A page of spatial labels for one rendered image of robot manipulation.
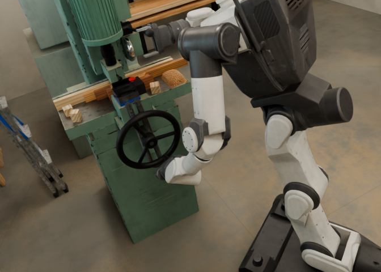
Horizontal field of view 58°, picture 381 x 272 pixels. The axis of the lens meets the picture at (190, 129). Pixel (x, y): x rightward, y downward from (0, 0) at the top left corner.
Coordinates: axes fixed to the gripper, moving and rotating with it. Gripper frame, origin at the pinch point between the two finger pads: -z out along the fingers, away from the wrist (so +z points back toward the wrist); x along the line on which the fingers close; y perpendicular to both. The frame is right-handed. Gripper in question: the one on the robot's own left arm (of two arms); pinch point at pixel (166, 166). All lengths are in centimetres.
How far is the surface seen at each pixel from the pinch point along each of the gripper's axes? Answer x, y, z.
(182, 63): 42, 27, -25
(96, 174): -30, -3, -119
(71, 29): 10, 71, -28
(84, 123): -13.7, 34.9, -12.4
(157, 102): 17.4, 21.6, -14.2
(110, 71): 9.9, 45.5, -15.6
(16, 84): -37, 101, -259
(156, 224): -21, -38, -54
